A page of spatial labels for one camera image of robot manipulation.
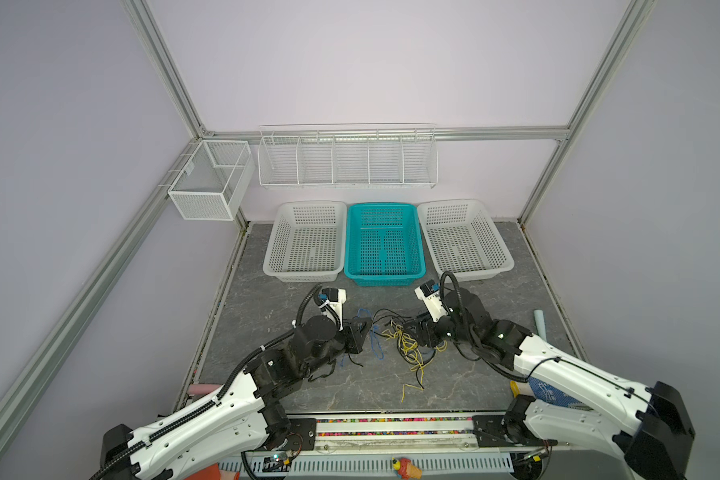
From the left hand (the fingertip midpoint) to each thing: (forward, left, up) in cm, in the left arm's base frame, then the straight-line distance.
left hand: (371, 327), depth 70 cm
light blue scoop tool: (+6, -53, -19) cm, 56 cm away
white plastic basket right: (+44, -38, -21) cm, 62 cm away
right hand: (+3, -11, -6) cm, 13 cm away
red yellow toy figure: (-27, -6, -17) cm, 33 cm away
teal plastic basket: (+41, -7, -21) cm, 46 cm away
